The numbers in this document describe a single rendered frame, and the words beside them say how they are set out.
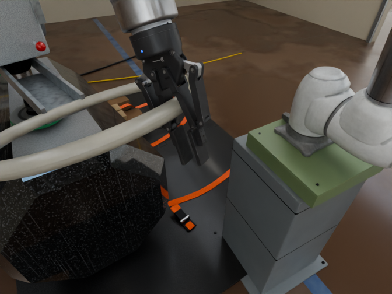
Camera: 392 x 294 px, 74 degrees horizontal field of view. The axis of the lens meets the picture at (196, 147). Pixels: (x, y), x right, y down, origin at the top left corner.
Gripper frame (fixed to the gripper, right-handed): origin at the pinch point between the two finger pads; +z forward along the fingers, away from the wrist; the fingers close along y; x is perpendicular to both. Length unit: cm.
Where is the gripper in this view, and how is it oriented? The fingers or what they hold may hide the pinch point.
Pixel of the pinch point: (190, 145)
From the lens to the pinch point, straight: 47.4
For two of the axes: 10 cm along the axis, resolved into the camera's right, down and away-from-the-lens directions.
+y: -8.1, 0.0, 5.8
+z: 2.8, 8.8, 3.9
